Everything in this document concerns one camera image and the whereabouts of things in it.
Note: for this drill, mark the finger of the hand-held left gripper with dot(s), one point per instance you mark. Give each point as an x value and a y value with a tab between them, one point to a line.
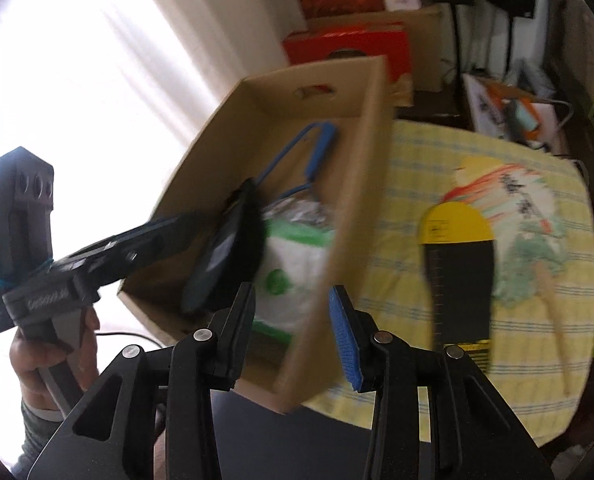
152	235
162	260

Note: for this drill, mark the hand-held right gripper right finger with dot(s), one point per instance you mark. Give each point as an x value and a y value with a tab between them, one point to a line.
344	340

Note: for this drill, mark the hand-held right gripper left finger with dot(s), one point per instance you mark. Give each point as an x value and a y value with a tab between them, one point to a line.
237	320

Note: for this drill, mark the black insole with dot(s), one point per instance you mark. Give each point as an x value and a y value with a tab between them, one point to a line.
237	240

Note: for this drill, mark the green and white plastic package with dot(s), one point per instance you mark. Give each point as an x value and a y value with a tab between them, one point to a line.
292	265

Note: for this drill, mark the person's left forearm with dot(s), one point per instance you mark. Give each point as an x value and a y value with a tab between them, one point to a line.
37	435

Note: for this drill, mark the person's left hand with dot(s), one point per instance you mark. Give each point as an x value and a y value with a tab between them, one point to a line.
24	365

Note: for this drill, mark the yellow plaid cloth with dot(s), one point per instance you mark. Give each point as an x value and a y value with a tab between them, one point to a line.
402	270

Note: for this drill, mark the silver foil bag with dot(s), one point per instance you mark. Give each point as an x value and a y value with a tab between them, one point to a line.
302	212

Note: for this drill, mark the black and yellow card package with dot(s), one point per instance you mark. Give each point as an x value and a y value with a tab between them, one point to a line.
459	280

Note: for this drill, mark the red gift box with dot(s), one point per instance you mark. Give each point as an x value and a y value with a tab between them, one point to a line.
347	42

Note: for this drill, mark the white paper bag orange print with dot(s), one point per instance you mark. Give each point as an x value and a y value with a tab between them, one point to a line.
497	105

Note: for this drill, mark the large brown cardboard box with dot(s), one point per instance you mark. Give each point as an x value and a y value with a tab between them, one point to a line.
432	45

